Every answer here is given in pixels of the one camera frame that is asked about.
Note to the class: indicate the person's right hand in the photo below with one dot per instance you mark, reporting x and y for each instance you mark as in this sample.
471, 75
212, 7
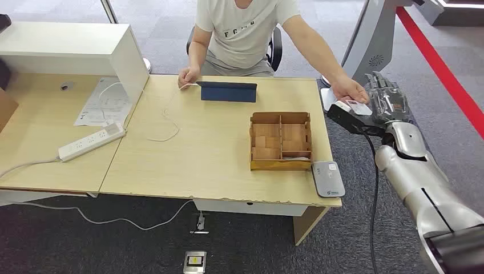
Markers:
188, 75

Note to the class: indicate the floor outlet with plug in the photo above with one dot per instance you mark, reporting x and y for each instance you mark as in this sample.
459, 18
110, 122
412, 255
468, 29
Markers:
199, 224

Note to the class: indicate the person's left forearm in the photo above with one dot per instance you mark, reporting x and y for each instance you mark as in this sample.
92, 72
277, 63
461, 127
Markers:
325, 58

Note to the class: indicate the grey white kiosk stand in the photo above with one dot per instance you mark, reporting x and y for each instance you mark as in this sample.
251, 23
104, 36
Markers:
372, 38

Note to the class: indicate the tablet in blue case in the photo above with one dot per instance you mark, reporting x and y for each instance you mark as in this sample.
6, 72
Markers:
227, 94

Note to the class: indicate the white display platform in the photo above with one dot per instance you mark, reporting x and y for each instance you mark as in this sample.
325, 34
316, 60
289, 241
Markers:
453, 17

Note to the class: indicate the person's left hand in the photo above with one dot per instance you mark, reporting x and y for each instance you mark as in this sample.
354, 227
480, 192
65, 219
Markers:
348, 89

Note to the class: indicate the printed paper sheet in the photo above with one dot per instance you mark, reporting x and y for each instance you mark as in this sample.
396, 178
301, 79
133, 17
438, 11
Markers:
113, 102

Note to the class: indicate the large white round base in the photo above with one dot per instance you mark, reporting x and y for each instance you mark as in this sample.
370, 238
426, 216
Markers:
326, 81

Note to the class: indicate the dark grey floor rug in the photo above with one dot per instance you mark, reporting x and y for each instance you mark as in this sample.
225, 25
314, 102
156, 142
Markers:
264, 249

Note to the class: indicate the person's right forearm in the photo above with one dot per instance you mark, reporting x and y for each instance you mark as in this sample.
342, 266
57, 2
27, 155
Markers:
197, 55

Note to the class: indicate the brown cardboard box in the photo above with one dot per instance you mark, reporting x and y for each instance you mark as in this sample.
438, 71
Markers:
7, 109

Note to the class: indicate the small white round base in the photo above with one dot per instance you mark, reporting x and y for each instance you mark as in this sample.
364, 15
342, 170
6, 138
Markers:
147, 65

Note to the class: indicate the small black device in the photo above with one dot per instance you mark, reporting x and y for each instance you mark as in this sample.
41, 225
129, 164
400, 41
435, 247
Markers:
3, 22

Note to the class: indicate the wooden desk leg panel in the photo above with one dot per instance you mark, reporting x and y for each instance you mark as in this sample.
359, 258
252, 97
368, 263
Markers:
306, 227

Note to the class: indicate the white room key card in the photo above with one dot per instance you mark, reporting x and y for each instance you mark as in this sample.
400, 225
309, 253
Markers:
297, 158

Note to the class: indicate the white ID card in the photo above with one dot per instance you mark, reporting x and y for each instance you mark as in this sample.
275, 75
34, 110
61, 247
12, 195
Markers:
359, 109

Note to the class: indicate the metal pole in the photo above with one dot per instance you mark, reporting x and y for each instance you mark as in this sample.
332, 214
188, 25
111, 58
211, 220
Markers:
109, 11

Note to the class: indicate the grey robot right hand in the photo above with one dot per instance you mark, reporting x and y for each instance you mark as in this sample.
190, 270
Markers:
389, 104

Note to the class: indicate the black office chair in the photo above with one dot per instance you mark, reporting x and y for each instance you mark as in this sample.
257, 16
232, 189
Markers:
276, 49

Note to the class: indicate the white desk apron panel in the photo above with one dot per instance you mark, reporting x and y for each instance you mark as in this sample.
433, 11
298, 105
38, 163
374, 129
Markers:
249, 208

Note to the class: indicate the black wrist camera, pale box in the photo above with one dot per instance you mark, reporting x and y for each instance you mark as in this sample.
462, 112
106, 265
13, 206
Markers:
348, 119

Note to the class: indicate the white power strip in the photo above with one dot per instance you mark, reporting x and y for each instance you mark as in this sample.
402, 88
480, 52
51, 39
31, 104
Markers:
90, 142

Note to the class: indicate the white desk shelf unit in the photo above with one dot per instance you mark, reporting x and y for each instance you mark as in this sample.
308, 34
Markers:
68, 41

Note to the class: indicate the white side desk panel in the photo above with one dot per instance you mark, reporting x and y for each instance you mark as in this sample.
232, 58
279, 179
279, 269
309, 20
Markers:
22, 196

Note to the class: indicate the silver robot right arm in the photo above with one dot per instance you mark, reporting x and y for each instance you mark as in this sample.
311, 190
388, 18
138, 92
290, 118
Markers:
423, 181

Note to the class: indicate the silver floor socket box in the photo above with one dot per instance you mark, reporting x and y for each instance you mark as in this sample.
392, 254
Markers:
194, 262

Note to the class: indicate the grey card reader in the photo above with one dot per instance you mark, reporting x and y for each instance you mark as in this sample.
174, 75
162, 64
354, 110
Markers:
327, 185

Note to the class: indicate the wooden compartment box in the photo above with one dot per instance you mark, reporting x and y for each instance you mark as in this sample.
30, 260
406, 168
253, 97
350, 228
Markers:
280, 165

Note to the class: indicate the person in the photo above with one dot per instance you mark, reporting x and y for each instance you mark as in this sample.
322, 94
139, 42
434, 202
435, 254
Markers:
242, 38

